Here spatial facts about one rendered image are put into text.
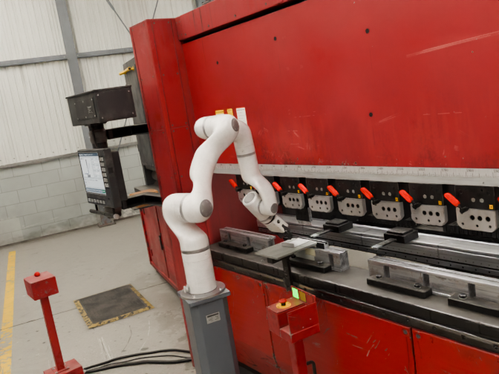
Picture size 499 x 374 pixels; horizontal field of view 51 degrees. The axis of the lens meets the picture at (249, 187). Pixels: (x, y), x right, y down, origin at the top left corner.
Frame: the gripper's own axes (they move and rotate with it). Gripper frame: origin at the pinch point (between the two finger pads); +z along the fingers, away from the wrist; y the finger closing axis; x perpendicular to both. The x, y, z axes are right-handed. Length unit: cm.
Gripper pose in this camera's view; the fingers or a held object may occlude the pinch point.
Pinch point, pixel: (285, 234)
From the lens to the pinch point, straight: 263.4
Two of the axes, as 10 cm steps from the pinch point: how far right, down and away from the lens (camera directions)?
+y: -6.8, -0.2, 7.3
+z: 5.7, 6.0, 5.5
